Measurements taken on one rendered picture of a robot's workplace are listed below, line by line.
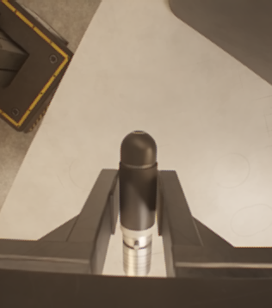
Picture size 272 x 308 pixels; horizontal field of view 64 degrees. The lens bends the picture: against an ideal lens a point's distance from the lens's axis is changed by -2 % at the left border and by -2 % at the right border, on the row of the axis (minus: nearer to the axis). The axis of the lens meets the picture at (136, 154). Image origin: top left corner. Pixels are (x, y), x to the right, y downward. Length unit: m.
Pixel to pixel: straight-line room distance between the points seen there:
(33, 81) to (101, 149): 0.75
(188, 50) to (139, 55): 0.08
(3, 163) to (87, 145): 1.25
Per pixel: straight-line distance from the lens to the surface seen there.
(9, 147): 1.56
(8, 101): 1.17
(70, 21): 1.37
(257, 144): 0.43
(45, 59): 1.08
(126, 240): 0.17
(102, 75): 0.38
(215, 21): 0.31
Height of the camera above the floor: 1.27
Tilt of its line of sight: 73 degrees down
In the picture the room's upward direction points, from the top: 173 degrees counter-clockwise
